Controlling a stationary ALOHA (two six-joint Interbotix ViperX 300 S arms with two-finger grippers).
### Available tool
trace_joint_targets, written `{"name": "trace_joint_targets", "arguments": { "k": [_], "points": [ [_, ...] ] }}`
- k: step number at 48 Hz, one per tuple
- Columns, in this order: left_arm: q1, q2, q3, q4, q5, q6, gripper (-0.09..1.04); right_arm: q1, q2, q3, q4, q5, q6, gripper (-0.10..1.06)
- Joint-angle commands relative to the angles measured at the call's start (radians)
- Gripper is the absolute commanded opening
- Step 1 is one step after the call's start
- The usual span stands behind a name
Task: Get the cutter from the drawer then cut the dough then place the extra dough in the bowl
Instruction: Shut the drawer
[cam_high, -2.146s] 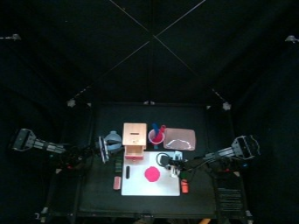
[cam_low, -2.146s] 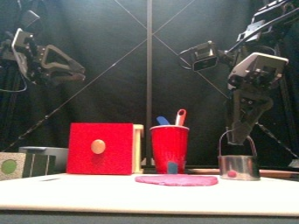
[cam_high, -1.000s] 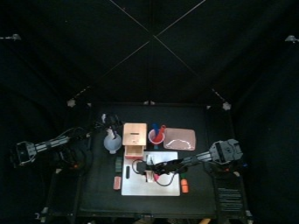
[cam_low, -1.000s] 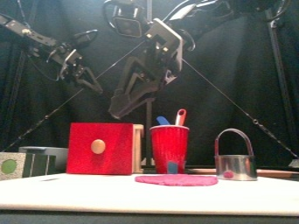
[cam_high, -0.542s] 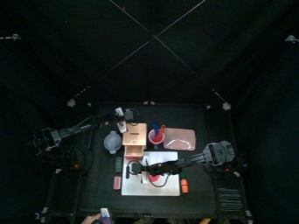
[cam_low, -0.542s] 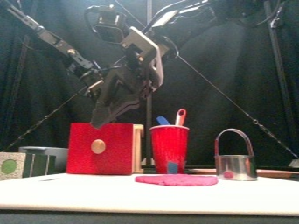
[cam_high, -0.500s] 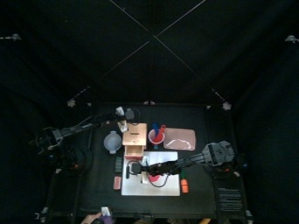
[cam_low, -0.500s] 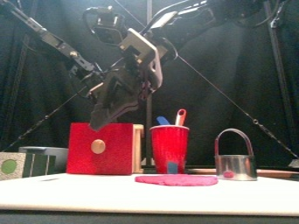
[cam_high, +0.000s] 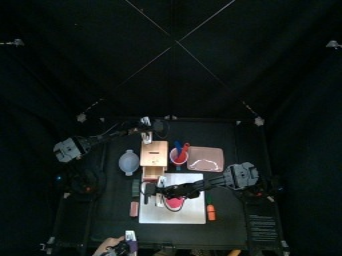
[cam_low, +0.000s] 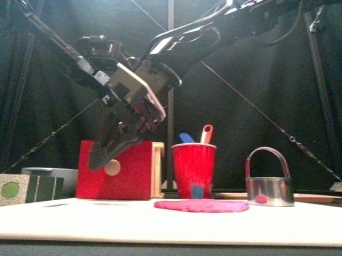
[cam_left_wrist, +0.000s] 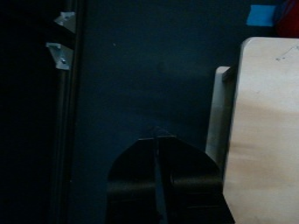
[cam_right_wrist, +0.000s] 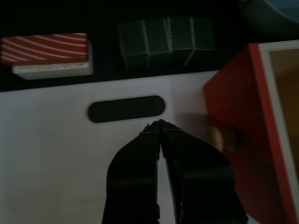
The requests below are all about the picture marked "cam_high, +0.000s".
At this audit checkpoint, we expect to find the person's hand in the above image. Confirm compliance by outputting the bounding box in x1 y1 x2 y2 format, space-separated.
90 235 126 256

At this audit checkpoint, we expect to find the thin diagonal steel wire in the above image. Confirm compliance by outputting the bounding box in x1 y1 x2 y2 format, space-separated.
122 0 261 123
78 0 236 119

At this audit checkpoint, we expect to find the flat pink dough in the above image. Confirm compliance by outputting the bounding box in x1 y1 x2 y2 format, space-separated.
162 195 186 213

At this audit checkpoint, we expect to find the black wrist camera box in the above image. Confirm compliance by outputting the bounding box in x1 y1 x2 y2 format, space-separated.
140 182 157 199

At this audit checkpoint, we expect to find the white and purple handheld device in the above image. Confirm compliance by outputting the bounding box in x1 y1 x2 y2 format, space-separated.
122 229 140 256

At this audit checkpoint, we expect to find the pink rectangular toy block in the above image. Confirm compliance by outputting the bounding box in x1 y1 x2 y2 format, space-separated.
128 201 140 218

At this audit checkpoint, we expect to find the red and white toy utensil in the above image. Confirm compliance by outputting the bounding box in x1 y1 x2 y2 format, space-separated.
177 142 192 162

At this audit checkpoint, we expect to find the light wooden drawer cabinet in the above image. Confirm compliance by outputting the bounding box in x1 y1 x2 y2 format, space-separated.
138 140 169 168

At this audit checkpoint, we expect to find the grey plastic bowl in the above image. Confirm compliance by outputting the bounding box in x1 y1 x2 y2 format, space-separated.
117 148 141 177

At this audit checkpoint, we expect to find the orange toy carrot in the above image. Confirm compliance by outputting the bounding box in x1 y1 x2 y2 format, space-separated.
204 194 217 222

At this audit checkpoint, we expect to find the white cutting board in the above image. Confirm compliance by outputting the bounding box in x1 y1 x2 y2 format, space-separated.
137 171 208 225

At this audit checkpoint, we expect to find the black panel with white text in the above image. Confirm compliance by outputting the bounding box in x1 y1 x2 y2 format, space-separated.
245 203 280 250

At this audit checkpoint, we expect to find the green and white toy block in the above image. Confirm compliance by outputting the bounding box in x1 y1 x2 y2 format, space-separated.
130 178 141 198

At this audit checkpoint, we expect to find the red plastic cup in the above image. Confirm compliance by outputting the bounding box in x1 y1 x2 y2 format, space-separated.
168 147 190 167

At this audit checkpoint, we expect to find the red-front wooden drawer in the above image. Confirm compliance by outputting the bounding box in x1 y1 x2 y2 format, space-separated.
140 165 166 183

